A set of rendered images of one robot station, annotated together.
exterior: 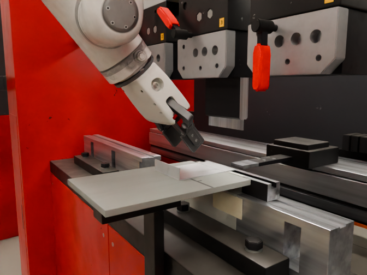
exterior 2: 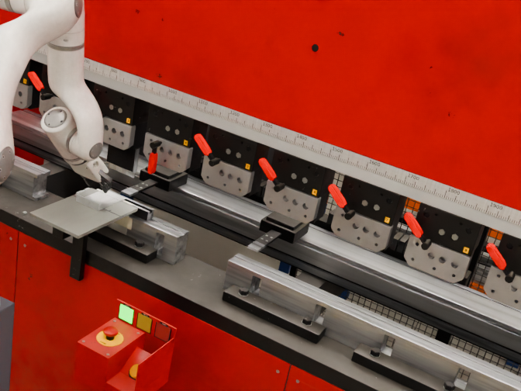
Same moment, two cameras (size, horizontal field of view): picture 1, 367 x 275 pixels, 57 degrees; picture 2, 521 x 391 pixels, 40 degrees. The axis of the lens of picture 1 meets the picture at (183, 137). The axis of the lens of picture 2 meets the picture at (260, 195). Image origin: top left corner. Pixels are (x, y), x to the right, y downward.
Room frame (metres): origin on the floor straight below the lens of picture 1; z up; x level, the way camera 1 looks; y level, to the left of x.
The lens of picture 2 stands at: (-1.29, 0.62, 1.97)
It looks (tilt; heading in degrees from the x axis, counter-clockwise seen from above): 23 degrees down; 328
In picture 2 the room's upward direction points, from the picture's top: 12 degrees clockwise
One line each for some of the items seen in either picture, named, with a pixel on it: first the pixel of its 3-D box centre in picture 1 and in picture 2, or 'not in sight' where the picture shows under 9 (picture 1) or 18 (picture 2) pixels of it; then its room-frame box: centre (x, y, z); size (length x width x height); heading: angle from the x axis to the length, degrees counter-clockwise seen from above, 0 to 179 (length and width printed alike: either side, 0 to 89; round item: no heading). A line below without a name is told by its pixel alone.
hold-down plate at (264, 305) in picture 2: not in sight; (273, 313); (0.11, -0.37, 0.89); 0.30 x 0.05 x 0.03; 34
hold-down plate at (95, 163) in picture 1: (94, 166); not in sight; (1.11, 0.30, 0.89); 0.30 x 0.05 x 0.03; 34
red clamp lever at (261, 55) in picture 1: (264, 56); (154, 157); (0.48, -0.11, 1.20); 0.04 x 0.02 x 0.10; 124
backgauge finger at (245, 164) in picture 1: (280, 154); (150, 180); (0.73, -0.22, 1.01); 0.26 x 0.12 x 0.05; 124
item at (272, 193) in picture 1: (232, 178); (124, 203); (0.62, -0.10, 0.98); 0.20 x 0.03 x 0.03; 34
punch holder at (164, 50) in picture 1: (164, 45); (68, 95); (0.83, 0.05, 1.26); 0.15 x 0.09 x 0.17; 34
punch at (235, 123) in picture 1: (225, 103); (122, 157); (0.65, -0.08, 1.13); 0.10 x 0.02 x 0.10; 34
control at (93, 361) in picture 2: not in sight; (125, 353); (0.20, 0.01, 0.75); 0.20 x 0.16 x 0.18; 34
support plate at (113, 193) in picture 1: (158, 181); (85, 211); (0.56, 0.04, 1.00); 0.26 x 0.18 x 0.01; 124
